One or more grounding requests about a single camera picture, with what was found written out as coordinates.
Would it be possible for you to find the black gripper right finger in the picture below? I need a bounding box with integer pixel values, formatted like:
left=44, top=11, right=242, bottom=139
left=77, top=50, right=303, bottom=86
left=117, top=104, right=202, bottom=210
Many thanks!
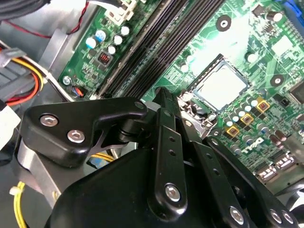
left=166, top=89, right=300, bottom=228

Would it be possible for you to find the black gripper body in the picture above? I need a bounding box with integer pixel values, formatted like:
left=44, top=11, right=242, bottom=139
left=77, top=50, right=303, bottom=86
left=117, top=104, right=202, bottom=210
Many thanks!
left=45, top=147, right=238, bottom=228

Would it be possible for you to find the silver CPU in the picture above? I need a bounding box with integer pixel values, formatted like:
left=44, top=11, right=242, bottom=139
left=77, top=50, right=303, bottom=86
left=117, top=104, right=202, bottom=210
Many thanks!
left=193, top=64, right=250, bottom=112

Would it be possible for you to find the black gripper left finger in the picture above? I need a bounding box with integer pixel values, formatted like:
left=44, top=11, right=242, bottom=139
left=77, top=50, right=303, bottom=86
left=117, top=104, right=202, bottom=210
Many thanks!
left=20, top=87, right=190, bottom=216

